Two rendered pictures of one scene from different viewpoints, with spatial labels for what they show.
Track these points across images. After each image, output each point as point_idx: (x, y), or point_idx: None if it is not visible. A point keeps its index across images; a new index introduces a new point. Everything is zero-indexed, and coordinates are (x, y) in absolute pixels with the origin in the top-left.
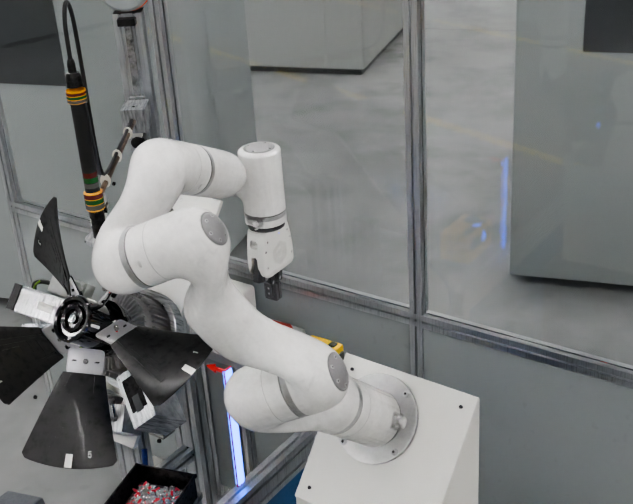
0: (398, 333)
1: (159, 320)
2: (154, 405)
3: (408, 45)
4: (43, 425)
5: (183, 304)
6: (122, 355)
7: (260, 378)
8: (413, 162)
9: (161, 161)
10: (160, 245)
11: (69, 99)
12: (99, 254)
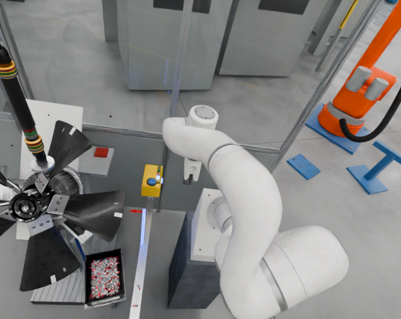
0: (159, 144)
1: (70, 181)
2: (109, 242)
3: (185, 18)
4: (28, 270)
5: (77, 166)
6: (74, 220)
7: None
8: (177, 77)
9: (279, 195)
10: (322, 287)
11: (1, 74)
12: (253, 309)
